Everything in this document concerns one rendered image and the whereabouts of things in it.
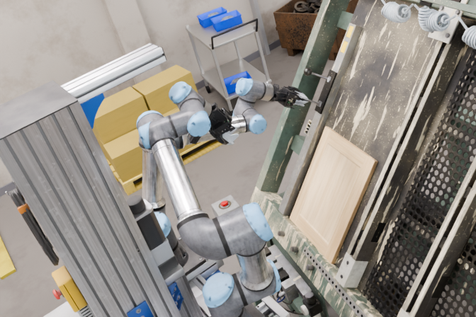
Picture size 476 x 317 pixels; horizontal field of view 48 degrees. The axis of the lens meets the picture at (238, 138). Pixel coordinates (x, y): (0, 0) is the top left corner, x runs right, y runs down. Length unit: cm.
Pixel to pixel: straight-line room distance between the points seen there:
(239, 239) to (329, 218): 94
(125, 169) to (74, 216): 313
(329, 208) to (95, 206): 110
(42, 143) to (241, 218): 58
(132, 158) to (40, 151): 322
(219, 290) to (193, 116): 60
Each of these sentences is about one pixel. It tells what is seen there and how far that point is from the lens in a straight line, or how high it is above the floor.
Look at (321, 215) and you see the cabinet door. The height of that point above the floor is 100.
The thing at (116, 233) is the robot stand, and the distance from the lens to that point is 173.
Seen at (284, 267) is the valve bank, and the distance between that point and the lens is 259.
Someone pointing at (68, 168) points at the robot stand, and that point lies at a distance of 158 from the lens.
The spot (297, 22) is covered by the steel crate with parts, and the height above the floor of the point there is 44.
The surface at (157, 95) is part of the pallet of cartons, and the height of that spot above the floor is 59.
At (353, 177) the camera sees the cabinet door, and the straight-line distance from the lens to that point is 226.
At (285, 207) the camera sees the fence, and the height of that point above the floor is 93.
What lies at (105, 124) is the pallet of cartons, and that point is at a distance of 492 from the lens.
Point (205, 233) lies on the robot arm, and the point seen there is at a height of 164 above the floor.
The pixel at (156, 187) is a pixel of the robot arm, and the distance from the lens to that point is 227.
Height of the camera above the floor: 257
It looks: 31 degrees down
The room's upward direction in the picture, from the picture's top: 17 degrees counter-clockwise
